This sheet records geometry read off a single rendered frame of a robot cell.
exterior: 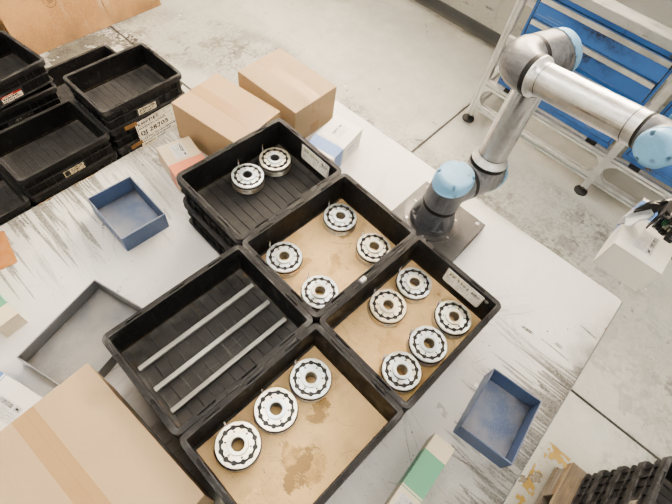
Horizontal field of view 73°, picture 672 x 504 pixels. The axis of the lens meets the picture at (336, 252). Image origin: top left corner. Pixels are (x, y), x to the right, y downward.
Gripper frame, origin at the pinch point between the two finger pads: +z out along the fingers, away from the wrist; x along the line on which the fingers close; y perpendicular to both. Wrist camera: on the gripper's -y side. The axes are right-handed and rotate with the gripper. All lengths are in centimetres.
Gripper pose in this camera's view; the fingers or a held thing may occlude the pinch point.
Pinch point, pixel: (644, 239)
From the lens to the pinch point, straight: 136.9
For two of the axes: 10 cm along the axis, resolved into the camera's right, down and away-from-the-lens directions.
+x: 7.4, 6.1, -2.8
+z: -1.1, 5.2, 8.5
